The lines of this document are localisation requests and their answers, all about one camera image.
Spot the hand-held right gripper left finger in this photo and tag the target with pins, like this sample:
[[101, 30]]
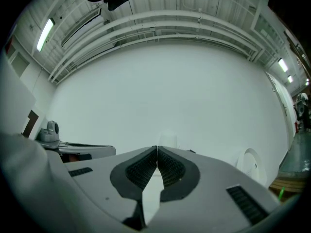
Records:
[[97, 186]]

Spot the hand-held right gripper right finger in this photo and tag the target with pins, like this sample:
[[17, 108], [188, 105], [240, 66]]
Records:
[[206, 178]]

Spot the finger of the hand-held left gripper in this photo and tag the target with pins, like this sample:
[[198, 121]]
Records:
[[92, 149]]

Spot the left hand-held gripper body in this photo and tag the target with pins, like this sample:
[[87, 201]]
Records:
[[48, 136]]

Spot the white toilet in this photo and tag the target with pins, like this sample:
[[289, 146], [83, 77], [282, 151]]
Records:
[[251, 165]]

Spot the person's grey sleeve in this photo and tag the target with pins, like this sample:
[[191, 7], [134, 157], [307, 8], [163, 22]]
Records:
[[22, 178]]

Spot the long ceiling light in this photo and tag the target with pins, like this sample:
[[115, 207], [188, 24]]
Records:
[[45, 34]]

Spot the white door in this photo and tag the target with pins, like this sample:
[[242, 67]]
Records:
[[279, 105]]

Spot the red fire extinguisher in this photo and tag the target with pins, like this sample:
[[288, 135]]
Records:
[[297, 126]]

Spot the grey machine in background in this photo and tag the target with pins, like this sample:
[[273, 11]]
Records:
[[302, 108]]

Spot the short ceiling light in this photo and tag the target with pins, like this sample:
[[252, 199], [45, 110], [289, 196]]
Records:
[[282, 65], [289, 79]]

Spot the white ceiling pipes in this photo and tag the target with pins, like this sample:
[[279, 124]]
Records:
[[155, 30]]

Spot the brown wall sign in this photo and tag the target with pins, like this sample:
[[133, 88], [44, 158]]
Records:
[[30, 125]]

